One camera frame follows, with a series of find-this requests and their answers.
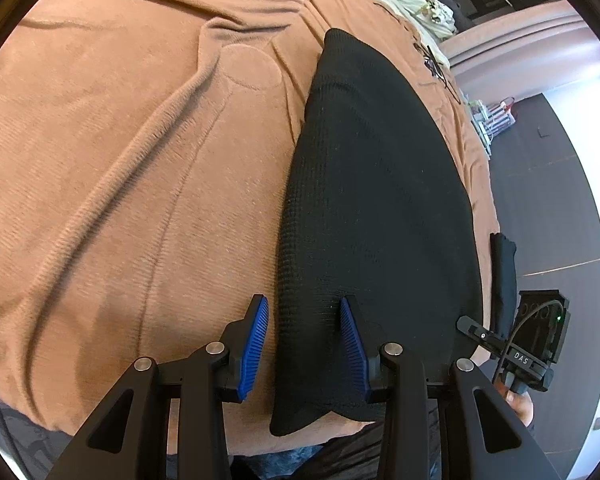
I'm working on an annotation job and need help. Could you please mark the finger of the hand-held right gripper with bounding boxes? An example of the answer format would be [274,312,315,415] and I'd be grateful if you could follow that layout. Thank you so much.
[456,314,510,357]

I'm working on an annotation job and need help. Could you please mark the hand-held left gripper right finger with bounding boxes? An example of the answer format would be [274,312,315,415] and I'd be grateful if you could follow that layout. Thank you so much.
[339,295,563,480]

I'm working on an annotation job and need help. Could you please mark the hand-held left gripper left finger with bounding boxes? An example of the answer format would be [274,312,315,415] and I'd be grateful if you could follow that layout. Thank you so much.
[45,294,271,480]

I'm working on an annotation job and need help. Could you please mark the black pants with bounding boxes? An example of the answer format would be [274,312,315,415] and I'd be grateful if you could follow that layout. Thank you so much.
[269,28,483,438]

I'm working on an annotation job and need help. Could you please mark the person's right hand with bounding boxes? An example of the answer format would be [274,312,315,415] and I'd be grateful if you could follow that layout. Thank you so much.
[499,382,535,428]

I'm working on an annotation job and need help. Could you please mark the black cloth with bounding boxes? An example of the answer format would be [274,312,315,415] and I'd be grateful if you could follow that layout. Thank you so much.
[489,232,519,337]

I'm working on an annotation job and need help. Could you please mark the orange blanket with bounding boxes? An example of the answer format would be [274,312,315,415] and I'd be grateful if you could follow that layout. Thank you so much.
[0,0,498,456]

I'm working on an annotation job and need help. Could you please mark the pink curtain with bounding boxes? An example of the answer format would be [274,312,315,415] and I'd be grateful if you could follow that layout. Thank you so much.
[437,0,600,96]

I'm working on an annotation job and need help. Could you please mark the white floral cloth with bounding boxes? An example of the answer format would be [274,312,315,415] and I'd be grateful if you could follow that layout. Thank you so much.
[410,0,457,41]

